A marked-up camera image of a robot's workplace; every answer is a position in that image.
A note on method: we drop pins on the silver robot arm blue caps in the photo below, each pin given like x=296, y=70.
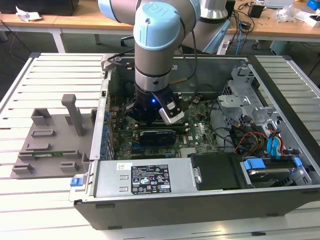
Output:
x=155, y=50

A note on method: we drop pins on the black RAM slot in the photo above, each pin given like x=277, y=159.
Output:
x=160, y=127
x=181, y=130

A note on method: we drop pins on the black graphics card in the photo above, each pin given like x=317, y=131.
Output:
x=157, y=137

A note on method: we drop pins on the blue expansion slot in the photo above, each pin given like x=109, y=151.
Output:
x=135, y=144

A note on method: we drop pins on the green motherboard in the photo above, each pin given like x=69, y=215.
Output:
x=200, y=136

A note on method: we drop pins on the silver chipset heat sink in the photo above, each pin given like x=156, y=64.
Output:
x=189, y=152

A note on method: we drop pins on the black office chair base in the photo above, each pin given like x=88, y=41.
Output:
x=127, y=38

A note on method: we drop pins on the silver power supply with label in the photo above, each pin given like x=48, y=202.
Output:
x=112, y=180

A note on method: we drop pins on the metal disk bay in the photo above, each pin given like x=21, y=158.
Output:
x=232, y=100

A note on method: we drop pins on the grey parts rack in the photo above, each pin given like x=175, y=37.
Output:
x=60, y=145

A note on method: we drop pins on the black plastic shroud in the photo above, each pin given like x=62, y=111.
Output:
x=215, y=172

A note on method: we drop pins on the white power strip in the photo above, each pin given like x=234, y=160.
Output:
x=225, y=48

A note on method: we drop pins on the blue case latch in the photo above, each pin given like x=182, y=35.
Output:
x=76, y=181

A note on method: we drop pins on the green RAM stick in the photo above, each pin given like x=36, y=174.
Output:
x=50, y=155

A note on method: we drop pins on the black open PC case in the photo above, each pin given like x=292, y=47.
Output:
x=175, y=212

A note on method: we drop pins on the wooden desk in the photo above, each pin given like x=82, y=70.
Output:
x=275, y=31
x=75, y=22

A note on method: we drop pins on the blue disk carrier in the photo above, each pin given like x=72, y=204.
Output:
x=255, y=165

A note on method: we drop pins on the small black adapter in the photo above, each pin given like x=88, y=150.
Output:
x=246, y=25

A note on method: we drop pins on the wide black equipment case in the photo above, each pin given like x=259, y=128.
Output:
x=50, y=6

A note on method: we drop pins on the silver hard disk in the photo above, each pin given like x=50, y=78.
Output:
x=270, y=176

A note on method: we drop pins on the pale teal bin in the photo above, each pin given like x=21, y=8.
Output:
x=278, y=47

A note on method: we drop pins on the small black box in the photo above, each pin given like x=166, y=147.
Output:
x=255, y=10

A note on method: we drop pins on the crumpled white paper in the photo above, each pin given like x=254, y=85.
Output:
x=27, y=15

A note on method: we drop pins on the flat white device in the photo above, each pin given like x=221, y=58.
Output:
x=277, y=3

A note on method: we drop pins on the clear plastic bags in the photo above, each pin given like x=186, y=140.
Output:
x=287, y=13

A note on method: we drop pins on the white cardboard box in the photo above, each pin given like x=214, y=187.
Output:
x=314, y=21

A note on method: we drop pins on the blue box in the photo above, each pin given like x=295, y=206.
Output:
x=314, y=3

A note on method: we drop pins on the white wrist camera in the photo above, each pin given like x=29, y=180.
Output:
x=172, y=118

